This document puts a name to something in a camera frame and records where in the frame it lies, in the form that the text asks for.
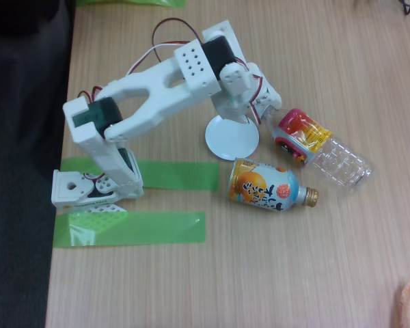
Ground orange juice bottle can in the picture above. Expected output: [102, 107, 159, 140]
[228, 156, 319, 215]

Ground clear plastic bottle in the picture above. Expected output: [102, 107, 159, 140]
[261, 107, 376, 198]

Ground white round plate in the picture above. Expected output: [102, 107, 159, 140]
[204, 115, 260, 161]

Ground short green tape strip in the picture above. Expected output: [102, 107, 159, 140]
[60, 156, 220, 192]

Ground green plastic sheet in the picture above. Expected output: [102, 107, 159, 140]
[75, 0, 187, 10]

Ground long green tape strip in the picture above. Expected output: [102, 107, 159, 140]
[53, 210, 206, 249]

